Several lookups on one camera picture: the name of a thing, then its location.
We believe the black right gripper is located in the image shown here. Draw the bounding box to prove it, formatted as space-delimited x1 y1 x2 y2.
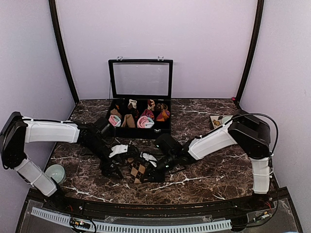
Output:
142 153 178 184

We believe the brown argyle sock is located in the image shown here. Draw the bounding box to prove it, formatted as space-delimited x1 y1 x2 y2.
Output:
127 158 146 184

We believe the maroon purple orange striped sock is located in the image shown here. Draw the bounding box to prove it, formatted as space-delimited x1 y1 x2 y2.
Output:
155 109 171 122

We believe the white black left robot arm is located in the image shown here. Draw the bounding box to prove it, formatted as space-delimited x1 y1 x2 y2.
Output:
0 112 123 212

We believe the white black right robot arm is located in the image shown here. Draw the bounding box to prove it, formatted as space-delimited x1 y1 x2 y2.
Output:
143 109 275 211

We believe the pink white rolled sock left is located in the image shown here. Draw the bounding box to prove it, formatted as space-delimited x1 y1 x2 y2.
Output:
109 115 121 127

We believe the pink white rolled sock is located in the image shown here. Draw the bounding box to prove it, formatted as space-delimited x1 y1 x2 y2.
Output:
137 116 154 129
109 115 121 127

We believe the brown tan rolled sock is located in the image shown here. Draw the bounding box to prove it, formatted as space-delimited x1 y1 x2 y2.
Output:
121 114 136 128

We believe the pink white rolled sock right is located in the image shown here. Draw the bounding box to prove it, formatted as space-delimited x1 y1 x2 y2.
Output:
137 116 154 129

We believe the pale green bowl left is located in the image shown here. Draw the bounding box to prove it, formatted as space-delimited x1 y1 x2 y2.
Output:
45 164 66 185

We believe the maroon teal rolled sock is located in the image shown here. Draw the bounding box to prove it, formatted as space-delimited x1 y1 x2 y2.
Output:
141 109 155 120

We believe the leopard pattern rolled sock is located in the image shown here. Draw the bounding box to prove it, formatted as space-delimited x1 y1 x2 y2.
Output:
155 103 168 111

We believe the cream brown rolled sock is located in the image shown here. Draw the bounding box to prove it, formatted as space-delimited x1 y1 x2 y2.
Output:
128 99 137 109

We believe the square floral ceramic plate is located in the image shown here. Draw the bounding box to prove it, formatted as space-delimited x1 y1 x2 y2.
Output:
210 115 233 129

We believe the black sock organizer box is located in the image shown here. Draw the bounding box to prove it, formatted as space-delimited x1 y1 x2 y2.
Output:
106 58 173 139

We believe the pale green ceramic bowl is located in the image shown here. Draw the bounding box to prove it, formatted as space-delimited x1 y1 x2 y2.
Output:
222 116 232 124

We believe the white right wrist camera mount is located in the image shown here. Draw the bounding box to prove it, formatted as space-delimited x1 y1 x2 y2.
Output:
140 152 158 167

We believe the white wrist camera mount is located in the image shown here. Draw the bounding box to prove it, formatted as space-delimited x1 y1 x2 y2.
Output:
140 152 158 167
109 144 128 158

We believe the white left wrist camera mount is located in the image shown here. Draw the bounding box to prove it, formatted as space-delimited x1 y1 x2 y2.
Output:
109 144 128 158

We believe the black front table rail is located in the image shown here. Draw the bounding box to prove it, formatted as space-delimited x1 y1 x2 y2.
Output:
26 188 290 219

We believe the white slotted cable duct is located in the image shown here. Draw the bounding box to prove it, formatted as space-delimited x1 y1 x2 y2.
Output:
31 207 232 233

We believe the black left frame post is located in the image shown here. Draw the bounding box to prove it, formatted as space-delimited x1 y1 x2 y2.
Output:
48 0 80 104

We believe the black frame post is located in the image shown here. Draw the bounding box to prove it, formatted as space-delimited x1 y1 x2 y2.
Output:
48 0 80 104
233 0 264 106

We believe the black right frame post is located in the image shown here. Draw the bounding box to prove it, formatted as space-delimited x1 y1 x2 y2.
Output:
233 0 264 106

